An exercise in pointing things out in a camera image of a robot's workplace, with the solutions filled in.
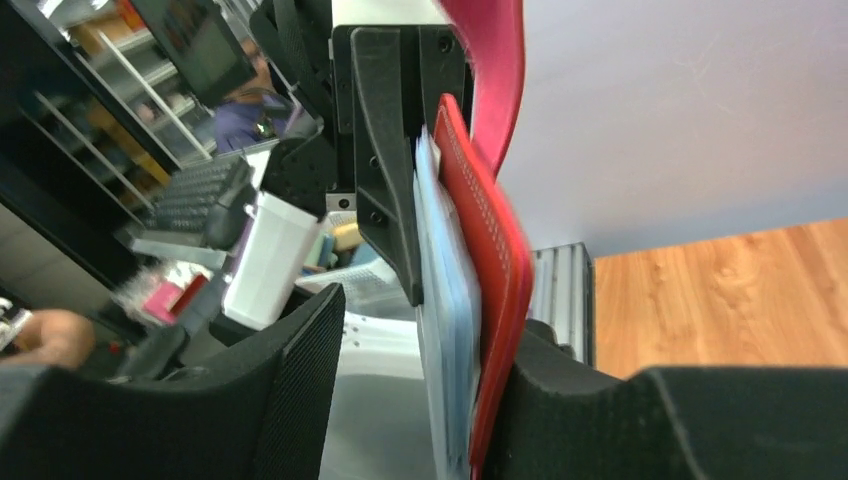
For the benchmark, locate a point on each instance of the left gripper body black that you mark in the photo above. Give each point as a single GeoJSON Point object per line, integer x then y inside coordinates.
{"type": "Point", "coordinates": [433, 63]}

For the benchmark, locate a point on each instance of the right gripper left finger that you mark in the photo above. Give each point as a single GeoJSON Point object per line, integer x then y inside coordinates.
{"type": "Point", "coordinates": [257, 410]}

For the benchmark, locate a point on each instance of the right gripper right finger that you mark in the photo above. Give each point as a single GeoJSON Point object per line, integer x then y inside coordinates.
{"type": "Point", "coordinates": [561, 419]}

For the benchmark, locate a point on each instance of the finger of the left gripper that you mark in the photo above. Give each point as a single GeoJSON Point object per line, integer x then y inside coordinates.
{"type": "Point", "coordinates": [383, 160]}

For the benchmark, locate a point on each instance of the red leather card holder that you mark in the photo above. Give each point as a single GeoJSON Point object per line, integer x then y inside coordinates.
{"type": "Point", "coordinates": [492, 34]}

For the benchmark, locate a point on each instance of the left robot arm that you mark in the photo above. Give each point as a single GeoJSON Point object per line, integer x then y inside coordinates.
{"type": "Point", "coordinates": [269, 224]}

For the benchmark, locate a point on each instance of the operator hand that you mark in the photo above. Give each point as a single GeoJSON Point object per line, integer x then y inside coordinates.
{"type": "Point", "coordinates": [53, 337]}

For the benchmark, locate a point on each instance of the person in striped shirt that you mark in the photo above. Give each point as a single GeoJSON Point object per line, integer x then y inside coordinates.
{"type": "Point", "coordinates": [256, 112]}

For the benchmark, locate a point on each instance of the black keyboard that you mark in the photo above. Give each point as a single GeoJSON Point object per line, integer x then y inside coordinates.
{"type": "Point", "coordinates": [184, 205]}

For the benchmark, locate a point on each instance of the black computer monitor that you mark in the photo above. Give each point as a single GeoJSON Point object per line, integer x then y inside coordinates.
{"type": "Point", "coordinates": [197, 39]}

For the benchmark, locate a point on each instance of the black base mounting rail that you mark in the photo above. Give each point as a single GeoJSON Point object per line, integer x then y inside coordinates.
{"type": "Point", "coordinates": [564, 298]}

